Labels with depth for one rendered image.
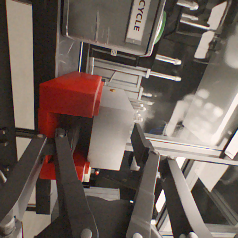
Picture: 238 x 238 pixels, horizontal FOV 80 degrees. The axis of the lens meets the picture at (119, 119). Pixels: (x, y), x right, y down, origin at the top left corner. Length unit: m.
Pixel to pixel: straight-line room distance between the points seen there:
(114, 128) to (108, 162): 0.06
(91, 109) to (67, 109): 0.03
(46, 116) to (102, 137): 0.07
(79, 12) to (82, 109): 0.12
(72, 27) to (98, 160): 0.17
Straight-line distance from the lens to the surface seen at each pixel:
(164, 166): 0.17
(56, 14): 0.21
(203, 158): 0.53
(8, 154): 0.74
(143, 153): 0.17
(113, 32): 0.21
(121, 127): 0.18
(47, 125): 0.18
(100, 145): 0.19
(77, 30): 0.21
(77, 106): 0.16
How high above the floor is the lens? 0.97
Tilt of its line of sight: 8 degrees up
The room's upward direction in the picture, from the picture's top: 100 degrees clockwise
